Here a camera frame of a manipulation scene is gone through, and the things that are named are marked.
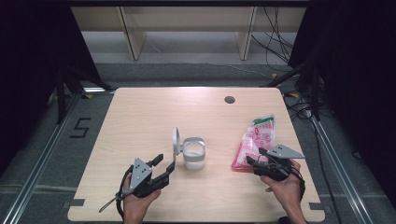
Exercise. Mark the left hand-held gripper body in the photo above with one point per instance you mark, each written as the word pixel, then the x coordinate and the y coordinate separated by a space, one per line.
pixel 140 174

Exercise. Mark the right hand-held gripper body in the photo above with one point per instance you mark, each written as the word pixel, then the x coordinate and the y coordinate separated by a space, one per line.
pixel 285 151

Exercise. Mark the pink and white plastic bag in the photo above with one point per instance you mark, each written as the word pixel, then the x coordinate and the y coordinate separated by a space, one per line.
pixel 260 133

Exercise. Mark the clear jar with grey lid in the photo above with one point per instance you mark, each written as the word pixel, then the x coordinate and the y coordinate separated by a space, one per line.
pixel 194 155

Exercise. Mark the person's left hand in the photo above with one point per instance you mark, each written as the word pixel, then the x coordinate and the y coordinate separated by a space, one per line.
pixel 137 207

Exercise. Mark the person's right hand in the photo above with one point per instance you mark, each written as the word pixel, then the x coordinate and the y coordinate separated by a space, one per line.
pixel 288 193

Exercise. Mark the yellow tape piece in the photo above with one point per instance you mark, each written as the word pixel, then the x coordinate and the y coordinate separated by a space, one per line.
pixel 274 75
pixel 293 95
pixel 88 96

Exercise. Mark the black metal stand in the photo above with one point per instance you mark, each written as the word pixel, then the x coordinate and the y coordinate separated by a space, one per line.
pixel 61 93
pixel 315 93

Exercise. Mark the short metal bar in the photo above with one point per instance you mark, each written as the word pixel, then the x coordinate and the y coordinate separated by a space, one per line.
pixel 93 90

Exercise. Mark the black curtain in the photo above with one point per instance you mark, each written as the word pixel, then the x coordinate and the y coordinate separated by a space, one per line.
pixel 31 77
pixel 358 77

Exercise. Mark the long metal floor rail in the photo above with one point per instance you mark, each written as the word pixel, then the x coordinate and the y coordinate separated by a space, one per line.
pixel 37 168
pixel 339 165

